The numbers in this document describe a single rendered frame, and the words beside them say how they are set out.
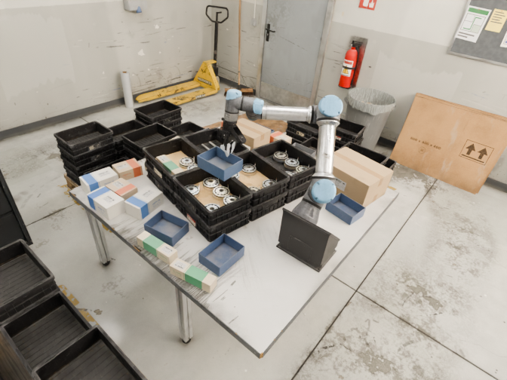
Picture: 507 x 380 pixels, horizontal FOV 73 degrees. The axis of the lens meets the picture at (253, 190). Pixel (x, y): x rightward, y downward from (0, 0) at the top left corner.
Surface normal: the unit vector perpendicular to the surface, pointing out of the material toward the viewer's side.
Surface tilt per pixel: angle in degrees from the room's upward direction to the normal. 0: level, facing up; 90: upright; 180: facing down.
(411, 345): 0
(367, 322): 0
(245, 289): 0
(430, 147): 76
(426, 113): 80
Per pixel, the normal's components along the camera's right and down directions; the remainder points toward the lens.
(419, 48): -0.64, 0.42
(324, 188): -0.04, 0.09
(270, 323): 0.07, -0.80
